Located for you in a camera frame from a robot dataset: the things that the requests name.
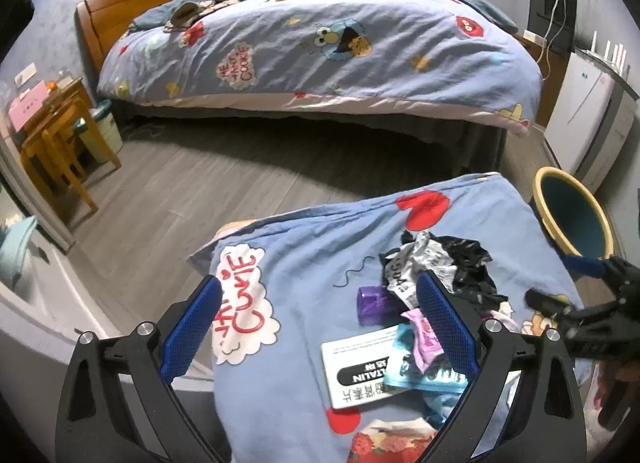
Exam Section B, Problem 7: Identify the purple spray bottle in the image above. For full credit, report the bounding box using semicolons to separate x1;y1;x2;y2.
357;285;406;325

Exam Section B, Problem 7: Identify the yellow rimmed green trash bin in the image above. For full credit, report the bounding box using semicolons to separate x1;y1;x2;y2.
529;166;614;259

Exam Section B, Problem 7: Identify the pink purple wrapper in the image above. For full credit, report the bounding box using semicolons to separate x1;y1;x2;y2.
401;308;444;374

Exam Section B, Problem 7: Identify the wooden bed with headboard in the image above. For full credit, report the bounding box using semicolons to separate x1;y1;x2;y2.
75;0;544;172

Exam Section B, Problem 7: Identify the black silver wrapper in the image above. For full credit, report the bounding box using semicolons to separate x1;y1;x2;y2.
380;230;508;310

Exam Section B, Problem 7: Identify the wooden nightstand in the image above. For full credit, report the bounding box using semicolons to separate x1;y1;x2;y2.
20;78;122;215

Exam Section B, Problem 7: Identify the black television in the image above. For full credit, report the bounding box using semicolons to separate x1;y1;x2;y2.
527;0;578;57

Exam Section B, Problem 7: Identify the white air purifier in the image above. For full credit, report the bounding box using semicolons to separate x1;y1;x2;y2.
544;50;639;192

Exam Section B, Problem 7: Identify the white wifi router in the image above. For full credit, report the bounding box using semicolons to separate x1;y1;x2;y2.
586;30;628;76

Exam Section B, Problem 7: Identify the white coltalin medicine box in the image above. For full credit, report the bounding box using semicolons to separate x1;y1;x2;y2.
320;325;405;410

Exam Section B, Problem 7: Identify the blue cartoon pillow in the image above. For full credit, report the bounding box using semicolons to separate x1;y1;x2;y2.
191;173;580;462

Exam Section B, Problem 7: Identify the blue face mask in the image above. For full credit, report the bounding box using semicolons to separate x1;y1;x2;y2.
422;391;461;429

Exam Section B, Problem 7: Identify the red strawberry snack bag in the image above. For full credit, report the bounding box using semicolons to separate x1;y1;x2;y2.
347;417;437;463

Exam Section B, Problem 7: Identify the small white green bin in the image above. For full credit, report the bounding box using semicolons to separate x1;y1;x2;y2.
74;100;122;164

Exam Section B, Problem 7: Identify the wooden tv cabinet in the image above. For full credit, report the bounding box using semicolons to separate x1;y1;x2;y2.
514;34;568;127

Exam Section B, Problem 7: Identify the pink box on nightstand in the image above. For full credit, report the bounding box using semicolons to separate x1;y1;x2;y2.
9;81;49;132

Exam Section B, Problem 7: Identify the white charging cable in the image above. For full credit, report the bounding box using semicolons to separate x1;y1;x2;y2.
534;0;572;82

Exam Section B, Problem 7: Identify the blue cartoon duvet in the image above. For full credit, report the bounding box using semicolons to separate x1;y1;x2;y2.
96;0;544;137

